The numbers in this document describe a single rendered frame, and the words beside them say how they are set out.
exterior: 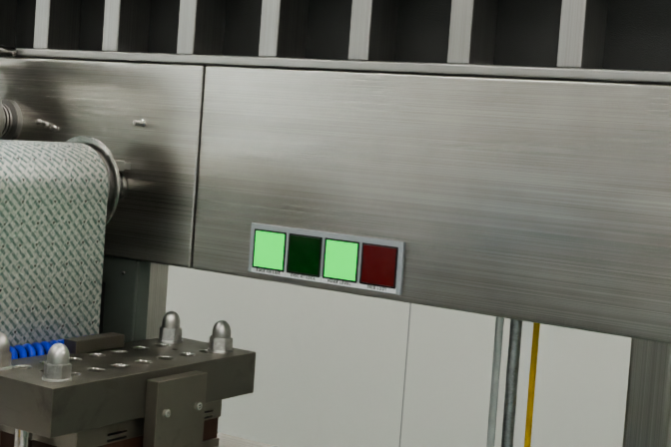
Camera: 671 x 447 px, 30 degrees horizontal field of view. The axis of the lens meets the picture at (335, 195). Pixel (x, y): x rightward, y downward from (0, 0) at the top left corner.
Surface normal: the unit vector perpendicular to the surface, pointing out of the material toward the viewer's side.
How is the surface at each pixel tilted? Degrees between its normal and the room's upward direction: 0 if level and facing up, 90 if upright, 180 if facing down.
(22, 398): 90
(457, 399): 90
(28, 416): 90
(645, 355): 90
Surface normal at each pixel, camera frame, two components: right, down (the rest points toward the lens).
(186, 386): 0.83, 0.09
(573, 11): -0.55, 0.00
